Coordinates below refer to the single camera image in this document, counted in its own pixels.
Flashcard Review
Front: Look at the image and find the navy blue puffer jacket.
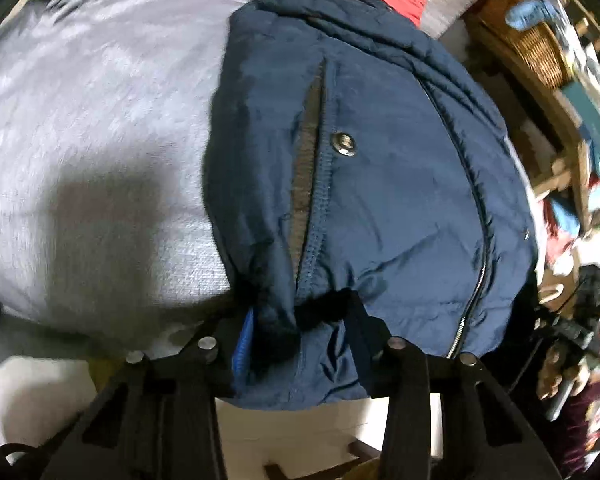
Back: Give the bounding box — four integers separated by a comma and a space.
204, 0, 538, 410

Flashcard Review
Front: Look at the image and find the grey bed sheet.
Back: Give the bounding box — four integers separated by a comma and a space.
0, 0, 247, 353

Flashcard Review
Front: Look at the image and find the wooden shelf unit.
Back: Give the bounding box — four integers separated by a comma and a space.
463, 0, 600, 235

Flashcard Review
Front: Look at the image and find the wicker basket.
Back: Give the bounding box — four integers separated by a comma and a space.
465, 0, 571, 90

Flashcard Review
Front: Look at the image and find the light blue cloth in basket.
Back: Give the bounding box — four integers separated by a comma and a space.
505, 0, 560, 32

